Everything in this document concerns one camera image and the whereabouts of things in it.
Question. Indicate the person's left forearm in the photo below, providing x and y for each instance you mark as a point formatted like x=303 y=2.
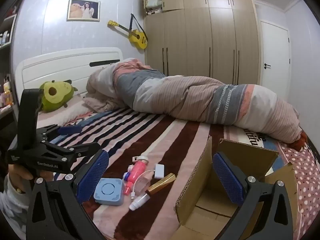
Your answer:
x=12 y=205

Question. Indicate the white door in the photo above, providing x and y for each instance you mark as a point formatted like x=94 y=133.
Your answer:
x=275 y=55

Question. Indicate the gold lipstick tube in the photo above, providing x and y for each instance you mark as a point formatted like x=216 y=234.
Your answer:
x=162 y=182

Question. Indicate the white bed headboard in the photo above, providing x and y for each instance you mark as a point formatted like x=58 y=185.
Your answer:
x=62 y=65

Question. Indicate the row of small jars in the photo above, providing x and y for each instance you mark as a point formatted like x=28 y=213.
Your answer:
x=5 y=38

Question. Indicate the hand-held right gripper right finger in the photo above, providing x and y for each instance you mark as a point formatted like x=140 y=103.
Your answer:
x=228 y=180

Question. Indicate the green avocado plush toy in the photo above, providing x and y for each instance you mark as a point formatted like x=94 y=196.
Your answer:
x=53 y=92

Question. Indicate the clear perfume bottle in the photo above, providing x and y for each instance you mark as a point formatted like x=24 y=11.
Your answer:
x=145 y=181

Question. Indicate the white wall shelf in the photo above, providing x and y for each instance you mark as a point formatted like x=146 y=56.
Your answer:
x=11 y=25

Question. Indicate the yellow guitar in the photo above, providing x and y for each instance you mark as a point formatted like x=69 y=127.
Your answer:
x=137 y=37

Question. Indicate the striped plush blanket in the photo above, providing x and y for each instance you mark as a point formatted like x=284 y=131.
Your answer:
x=155 y=135

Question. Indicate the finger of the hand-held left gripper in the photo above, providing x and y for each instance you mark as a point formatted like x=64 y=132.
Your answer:
x=71 y=129
x=82 y=148

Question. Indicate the red cloth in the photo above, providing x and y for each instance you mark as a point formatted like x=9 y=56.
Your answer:
x=303 y=138

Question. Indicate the framed wall picture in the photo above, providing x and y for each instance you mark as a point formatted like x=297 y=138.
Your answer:
x=83 y=9

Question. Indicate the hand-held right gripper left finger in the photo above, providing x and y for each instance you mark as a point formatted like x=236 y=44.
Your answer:
x=93 y=177

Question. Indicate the beige wooden wardrobe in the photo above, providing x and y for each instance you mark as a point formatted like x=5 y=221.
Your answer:
x=200 y=42

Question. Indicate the small white bottle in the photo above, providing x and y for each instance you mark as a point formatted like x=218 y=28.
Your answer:
x=140 y=202

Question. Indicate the pink bottle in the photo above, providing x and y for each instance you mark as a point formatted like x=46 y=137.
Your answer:
x=136 y=172

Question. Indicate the row of cosmetic bottles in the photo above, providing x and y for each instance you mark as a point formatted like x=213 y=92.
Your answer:
x=7 y=92

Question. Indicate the striped grey pink duvet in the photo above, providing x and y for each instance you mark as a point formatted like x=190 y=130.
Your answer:
x=190 y=97

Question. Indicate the folded linens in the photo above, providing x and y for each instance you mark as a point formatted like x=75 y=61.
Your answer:
x=153 y=5

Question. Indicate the person's left hand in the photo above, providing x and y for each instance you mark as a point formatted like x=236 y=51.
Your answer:
x=18 y=173

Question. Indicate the blue square device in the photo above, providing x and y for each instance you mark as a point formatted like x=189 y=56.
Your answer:
x=110 y=191

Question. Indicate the cardboard box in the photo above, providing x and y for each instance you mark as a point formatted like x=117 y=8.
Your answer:
x=205 y=212

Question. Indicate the pink pillow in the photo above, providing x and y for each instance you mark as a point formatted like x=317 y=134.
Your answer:
x=70 y=112

